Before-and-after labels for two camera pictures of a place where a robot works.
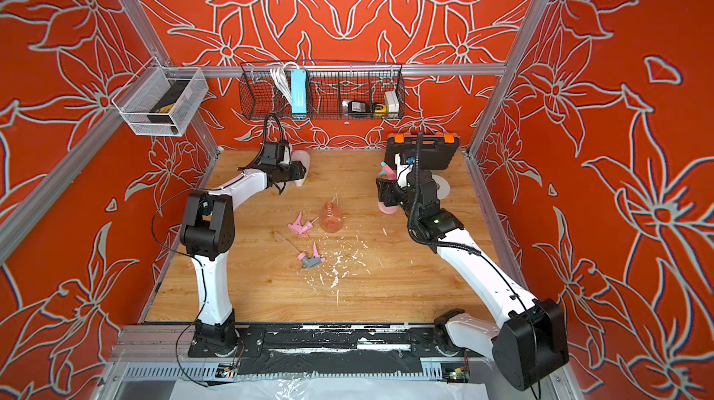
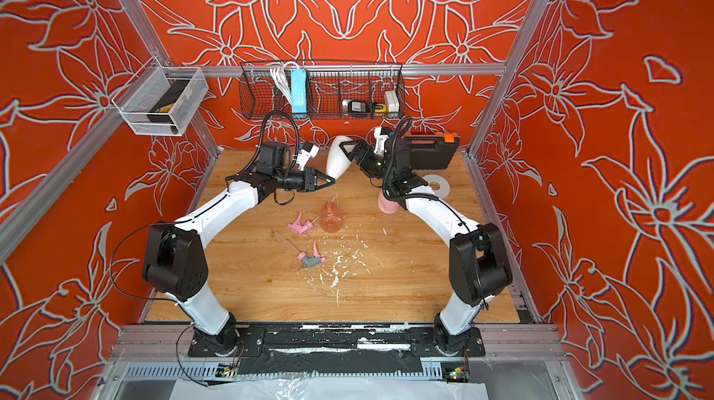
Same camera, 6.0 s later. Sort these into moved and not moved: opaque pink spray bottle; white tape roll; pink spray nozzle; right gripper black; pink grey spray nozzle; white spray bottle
Moved: right gripper black; white spray bottle
Not moved: pink spray nozzle; white tape roll; opaque pink spray bottle; pink grey spray nozzle
